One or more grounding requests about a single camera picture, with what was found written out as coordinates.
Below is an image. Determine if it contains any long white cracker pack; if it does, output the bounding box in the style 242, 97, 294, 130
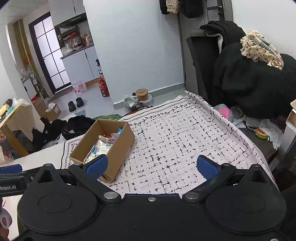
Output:
84, 140, 112, 164

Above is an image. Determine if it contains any blue snack bag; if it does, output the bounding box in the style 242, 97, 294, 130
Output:
111, 127, 122, 139

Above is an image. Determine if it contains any pink sausage snack pack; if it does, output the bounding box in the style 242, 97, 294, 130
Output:
98, 135, 116, 144

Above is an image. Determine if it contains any person's hand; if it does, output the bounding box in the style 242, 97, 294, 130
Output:
0, 198, 13, 241

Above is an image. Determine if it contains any brown cardboard box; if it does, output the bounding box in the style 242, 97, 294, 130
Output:
70, 119, 135, 182

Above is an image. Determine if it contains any black clothes heap on floor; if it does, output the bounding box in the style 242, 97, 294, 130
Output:
32, 115, 95, 150

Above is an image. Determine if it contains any wooden table with cloth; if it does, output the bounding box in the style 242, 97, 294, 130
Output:
1, 98, 38, 157

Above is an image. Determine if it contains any white black patterned blanket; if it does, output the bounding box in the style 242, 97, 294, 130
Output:
0, 90, 280, 195

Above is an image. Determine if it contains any burger shaped toy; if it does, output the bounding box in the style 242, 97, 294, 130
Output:
255, 128, 269, 140

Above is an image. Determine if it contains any green cartoon floor mat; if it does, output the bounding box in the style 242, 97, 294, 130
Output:
93, 114, 122, 121

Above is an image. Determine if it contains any pink grey plush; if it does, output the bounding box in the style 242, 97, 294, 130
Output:
214, 104, 234, 123

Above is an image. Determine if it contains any small cardboard box on floor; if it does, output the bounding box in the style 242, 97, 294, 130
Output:
31, 96, 61, 122

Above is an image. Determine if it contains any black slipper left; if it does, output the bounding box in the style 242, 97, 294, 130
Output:
68, 101, 76, 112

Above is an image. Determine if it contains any clear bag by container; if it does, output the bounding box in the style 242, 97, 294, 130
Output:
124, 96, 138, 109

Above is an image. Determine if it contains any pink plastic bag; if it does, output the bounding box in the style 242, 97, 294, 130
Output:
72, 80, 87, 93

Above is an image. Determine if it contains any black clothes pile on chair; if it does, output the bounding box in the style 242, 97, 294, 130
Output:
200, 21, 295, 118

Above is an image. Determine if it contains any brown lidded round container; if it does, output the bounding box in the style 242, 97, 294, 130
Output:
135, 88, 149, 101

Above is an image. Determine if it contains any white kitchen cabinet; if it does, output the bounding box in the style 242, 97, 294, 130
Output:
61, 45, 99, 83

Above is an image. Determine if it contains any beige tasselled cloth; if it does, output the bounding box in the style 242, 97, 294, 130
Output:
240, 30, 285, 70

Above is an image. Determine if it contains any dark framed glass door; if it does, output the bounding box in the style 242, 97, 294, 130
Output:
29, 12, 70, 93

